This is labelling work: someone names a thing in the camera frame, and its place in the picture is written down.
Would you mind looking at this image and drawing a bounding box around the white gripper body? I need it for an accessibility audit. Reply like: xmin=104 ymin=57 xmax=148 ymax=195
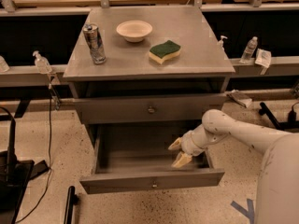
xmin=181 ymin=131 xmax=206 ymax=156

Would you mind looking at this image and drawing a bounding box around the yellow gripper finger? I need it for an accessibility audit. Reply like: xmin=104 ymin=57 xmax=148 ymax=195
xmin=168 ymin=137 xmax=181 ymax=150
xmin=172 ymin=151 xmax=192 ymax=168

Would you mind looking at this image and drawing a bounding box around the grey drawer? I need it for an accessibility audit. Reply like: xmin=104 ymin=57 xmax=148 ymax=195
xmin=80 ymin=120 xmax=224 ymax=194
xmin=75 ymin=93 xmax=227 ymax=124

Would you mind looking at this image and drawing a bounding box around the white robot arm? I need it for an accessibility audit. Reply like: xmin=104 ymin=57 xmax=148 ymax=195
xmin=169 ymin=109 xmax=299 ymax=224

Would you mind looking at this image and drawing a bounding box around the grey top drawer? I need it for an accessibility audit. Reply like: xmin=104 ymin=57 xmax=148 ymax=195
xmin=75 ymin=93 xmax=227 ymax=124

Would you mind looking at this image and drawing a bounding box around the grey drawer cabinet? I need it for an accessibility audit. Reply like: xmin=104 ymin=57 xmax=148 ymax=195
xmin=64 ymin=6 xmax=235 ymax=140

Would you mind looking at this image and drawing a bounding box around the folded grey cloth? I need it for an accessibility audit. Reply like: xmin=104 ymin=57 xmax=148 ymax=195
xmin=228 ymin=90 xmax=252 ymax=108

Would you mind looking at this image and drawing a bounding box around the blue tape cross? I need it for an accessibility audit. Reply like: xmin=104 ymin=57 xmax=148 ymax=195
xmin=231 ymin=199 xmax=255 ymax=224

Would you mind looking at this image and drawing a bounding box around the green yellow sponge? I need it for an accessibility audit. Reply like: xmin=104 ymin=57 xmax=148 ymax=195
xmin=149 ymin=40 xmax=181 ymax=64

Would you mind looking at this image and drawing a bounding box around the clear water bottle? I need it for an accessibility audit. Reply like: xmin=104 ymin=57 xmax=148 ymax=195
xmin=240 ymin=36 xmax=258 ymax=63

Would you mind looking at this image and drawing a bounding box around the black stand leg right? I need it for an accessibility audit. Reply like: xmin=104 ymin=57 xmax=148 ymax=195
xmin=258 ymin=101 xmax=299 ymax=133

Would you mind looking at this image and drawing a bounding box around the small pump bottle right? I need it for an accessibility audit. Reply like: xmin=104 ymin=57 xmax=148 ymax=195
xmin=218 ymin=35 xmax=228 ymax=50

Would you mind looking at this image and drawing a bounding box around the white paper packet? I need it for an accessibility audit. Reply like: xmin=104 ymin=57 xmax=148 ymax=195
xmin=254 ymin=49 xmax=272 ymax=75

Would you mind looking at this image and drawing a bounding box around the black bar bottom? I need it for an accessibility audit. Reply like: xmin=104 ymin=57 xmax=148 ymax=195
xmin=64 ymin=186 xmax=78 ymax=224

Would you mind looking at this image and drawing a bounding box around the white bowl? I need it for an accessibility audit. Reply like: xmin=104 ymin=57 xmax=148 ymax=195
xmin=116 ymin=21 xmax=152 ymax=43

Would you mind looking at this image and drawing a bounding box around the silver drink can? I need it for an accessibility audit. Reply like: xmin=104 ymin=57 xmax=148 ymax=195
xmin=82 ymin=23 xmax=106 ymax=64

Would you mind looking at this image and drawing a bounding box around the clear pump bottle left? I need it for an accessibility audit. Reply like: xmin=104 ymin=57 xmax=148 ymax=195
xmin=33 ymin=50 xmax=52 ymax=74

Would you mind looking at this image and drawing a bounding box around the black stand base left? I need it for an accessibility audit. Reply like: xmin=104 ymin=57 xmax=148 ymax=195
xmin=0 ymin=106 xmax=50 ymax=224

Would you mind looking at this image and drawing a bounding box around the clear bottle far left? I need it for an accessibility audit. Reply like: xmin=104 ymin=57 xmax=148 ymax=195
xmin=0 ymin=56 xmax=9 ymax=72

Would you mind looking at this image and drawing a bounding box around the black cable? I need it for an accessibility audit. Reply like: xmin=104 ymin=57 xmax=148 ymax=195
xmin=14 ymin=83 xmax=54 ymax=224

